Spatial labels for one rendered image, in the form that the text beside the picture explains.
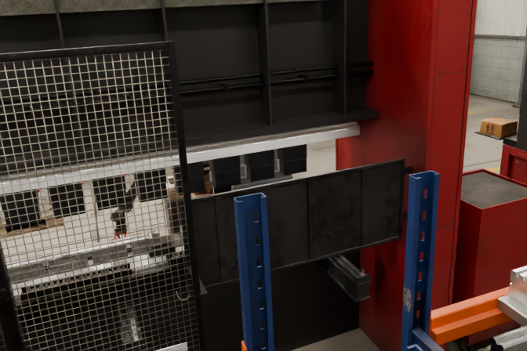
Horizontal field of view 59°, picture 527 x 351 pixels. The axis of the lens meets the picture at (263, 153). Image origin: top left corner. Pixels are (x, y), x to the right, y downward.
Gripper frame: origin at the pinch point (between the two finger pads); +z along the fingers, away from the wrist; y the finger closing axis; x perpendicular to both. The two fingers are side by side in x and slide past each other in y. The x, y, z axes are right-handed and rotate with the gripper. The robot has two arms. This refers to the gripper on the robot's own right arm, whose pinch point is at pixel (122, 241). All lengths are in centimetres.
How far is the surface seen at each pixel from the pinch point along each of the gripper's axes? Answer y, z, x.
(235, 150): 46, -52, 69
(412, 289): 200, -24, 89
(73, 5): 93, -117, 3
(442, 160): 81, -40, 167
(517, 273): 196, -23, 118
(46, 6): 95, -117, -6
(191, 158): 51, -50, 45
